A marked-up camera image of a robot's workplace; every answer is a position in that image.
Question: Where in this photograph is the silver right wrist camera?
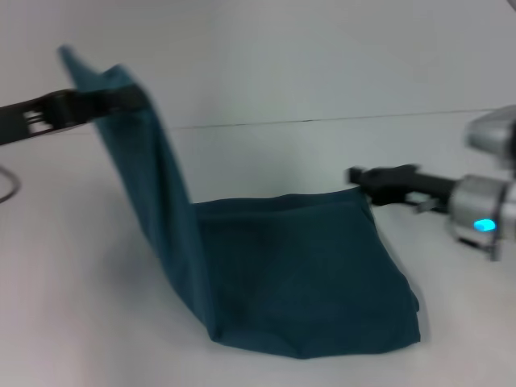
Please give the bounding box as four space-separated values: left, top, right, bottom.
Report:
463 105 516 178

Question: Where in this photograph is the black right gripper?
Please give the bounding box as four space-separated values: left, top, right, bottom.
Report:
344 163 459 213

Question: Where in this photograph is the teal blue shirt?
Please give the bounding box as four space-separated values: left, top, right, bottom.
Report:
57 44 422 360

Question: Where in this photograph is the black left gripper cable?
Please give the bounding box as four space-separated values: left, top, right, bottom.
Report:
0 164 22 203

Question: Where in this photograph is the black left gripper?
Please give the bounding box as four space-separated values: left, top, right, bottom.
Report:
0 85 148 147

